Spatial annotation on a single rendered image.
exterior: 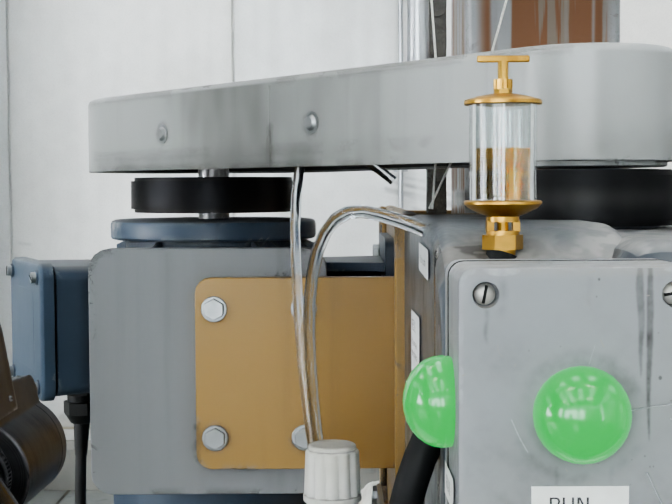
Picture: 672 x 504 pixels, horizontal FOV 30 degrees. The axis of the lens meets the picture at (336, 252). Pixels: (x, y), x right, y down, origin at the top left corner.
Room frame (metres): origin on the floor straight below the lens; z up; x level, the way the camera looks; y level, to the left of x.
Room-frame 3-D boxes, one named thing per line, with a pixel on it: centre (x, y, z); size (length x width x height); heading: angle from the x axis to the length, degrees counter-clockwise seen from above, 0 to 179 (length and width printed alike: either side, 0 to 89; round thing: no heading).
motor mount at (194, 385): (0.84, 0.02, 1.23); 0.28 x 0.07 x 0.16; 90
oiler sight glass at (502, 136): (0.47, -0.06, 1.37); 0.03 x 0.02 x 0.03; 90
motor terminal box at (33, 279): (0.87, 0.18, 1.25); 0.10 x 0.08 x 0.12; 25
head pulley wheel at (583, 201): (0.59, -0.12, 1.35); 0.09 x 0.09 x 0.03
